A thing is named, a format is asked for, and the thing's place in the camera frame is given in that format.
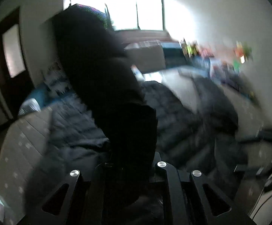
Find black puffer down jacket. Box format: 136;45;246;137
24;3;247;225

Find clear plastic storage box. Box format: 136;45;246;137
209;58;234;80

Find colourful paper pinwheel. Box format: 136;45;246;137
233;41;252;69

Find teal sofa bed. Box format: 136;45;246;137
18;40;263;118

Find beige back cushion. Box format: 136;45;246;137
125;40;166;74

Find green framed window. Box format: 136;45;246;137
70;0;165;31

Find butterfly print pillow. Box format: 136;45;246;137
42;62;68;94

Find grey star quilted mat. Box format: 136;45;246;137
0;66;271;224

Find dark wooden door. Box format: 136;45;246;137
0;8;34;117

